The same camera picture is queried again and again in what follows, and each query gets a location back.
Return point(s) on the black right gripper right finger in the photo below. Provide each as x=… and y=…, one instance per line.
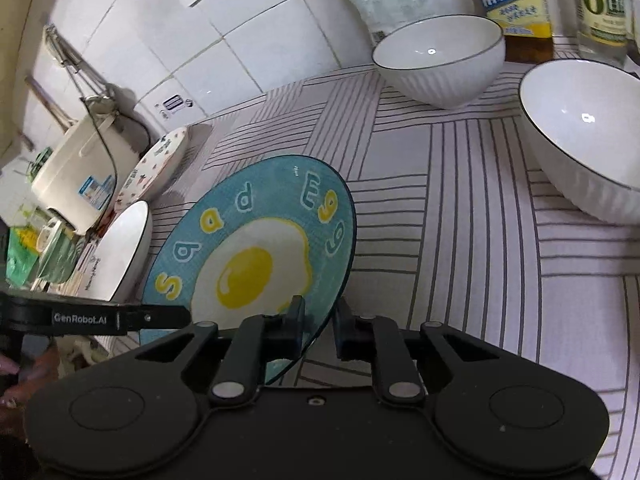
x=378, y=341

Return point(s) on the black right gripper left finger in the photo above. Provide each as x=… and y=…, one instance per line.
x=259, y=340

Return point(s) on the blue fried egg plate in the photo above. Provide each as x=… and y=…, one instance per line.
x=281, y=228

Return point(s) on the white bowl dark rim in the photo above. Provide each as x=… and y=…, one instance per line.
x=581, y=121

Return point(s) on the person's left hand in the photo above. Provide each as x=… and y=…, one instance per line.
x=14, y=399

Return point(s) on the green plastic bag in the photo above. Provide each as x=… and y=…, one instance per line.
x=22, y=256

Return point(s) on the green patterned bowl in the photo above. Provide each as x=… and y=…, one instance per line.
x=60, y=249

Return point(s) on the white sunshine plate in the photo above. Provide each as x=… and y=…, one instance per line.
x=118, y=261

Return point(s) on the striped grey table mat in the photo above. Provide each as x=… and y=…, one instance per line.
x=456, y=223

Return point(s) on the cream rice cooker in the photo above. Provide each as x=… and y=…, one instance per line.
x=85, y=172

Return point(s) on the pink bear pattern plate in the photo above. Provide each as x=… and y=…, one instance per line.
x=154, y=171

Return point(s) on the white ribbed bowl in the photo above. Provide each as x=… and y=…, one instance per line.
x=446, y=61

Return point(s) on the yellow label cooking wine bottle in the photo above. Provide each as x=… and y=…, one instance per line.
x=526, y=26

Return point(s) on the clear vinegar bottle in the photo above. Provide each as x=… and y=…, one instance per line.
x=601, y=31

